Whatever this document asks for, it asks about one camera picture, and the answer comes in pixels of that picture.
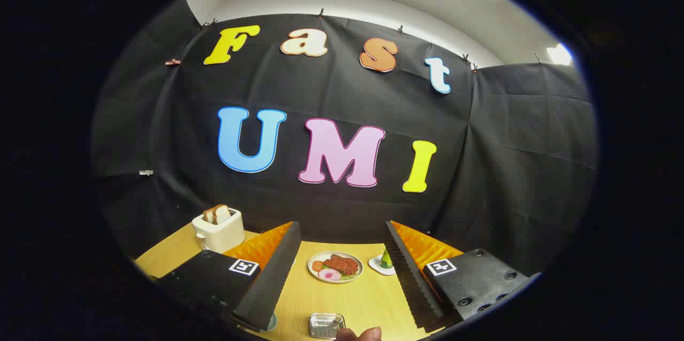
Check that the orange carrot slice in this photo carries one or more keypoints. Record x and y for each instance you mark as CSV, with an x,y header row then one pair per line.
x,y
317,265

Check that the small white coaster dish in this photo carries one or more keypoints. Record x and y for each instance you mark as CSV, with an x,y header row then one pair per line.
x,y
377,265

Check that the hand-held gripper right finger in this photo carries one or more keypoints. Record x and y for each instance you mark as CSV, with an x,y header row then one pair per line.
x,y
414,282

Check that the teal round plate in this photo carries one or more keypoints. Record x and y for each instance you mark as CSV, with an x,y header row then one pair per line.
x,y
272,323

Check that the cream white toaster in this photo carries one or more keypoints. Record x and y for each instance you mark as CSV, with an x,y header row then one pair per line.
x,y
224,235

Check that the green lettuce leaf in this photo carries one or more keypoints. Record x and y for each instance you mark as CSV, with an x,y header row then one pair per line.
x,y
350,277

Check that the white oval food plate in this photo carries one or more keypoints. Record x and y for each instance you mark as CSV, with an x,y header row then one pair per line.
x,y
315,276

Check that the brown meat slab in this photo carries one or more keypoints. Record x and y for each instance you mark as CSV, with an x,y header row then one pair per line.
x,y
342,264

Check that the large toast bread slice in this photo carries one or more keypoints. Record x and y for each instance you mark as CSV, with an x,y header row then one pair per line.
x,y
222,214

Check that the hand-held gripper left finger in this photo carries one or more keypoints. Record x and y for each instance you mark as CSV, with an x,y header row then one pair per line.
x,y
272,282

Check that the pink round food slice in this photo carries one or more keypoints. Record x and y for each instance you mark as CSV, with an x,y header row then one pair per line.
x,y
329,274

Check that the short ceiling light panel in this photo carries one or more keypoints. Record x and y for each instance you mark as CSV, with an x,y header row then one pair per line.
x,y
559,55

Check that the small toast bread slice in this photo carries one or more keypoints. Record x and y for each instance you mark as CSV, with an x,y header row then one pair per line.
x,y
208,216

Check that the green label drink bottle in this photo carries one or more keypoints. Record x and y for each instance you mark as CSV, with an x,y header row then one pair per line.
x,y
386,261

